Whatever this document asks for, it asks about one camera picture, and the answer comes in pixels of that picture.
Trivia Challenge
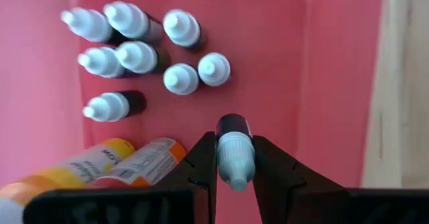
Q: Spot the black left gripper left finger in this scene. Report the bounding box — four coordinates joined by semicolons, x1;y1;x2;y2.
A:
156;131;219;224

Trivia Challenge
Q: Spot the small pink food coloring bottle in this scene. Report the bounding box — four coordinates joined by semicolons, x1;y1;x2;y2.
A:
60;7;127;46

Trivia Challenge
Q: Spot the large orange food coloring bottle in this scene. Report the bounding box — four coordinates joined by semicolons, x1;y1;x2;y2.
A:
92;137;188;188

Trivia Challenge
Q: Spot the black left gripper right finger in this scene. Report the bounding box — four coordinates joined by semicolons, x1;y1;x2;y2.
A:
251;135;350;224

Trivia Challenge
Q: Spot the large amber yellow-capped bottle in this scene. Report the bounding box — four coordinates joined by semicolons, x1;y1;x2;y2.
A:
0;137;137;224

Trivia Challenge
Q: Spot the pink plastic bin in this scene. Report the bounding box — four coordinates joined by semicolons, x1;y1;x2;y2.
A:
0;0;386;224

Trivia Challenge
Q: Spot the small purple food coloring bottle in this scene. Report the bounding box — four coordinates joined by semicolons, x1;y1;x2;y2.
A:
76;46;135;80

